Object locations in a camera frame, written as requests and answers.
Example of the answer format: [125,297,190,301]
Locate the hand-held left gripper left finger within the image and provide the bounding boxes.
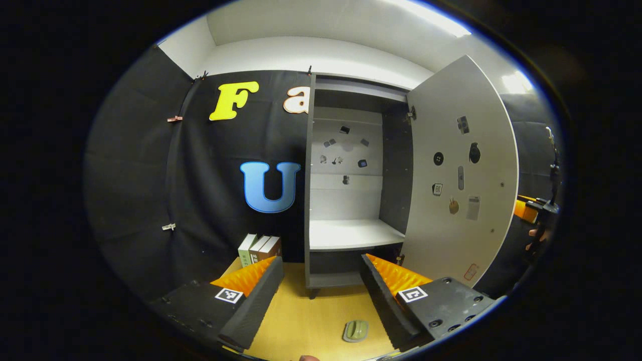
[150,256,285,351]

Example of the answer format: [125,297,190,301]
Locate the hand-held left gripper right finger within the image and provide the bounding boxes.
[359,253,505,351]

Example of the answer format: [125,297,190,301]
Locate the grey-green coaster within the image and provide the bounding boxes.
[342,319,370,343]

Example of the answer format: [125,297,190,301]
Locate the light grey cabinet door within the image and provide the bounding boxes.
[399,54,520,289]

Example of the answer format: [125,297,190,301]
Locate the dark grey cabinet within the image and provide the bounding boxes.
[303,72,418,300]

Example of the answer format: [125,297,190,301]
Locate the green and white book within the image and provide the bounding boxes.
[237,233,258,267]

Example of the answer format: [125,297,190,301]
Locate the white and brown book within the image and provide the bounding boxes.
[249,235,272,264]

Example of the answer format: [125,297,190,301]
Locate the small ceiling light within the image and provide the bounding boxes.
[501,70,533,95]

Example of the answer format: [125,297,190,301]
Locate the black backdrop cloth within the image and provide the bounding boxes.
[83,45,565,302]

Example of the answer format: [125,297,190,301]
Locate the long ceiling light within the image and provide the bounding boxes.
[385,0,472,39]

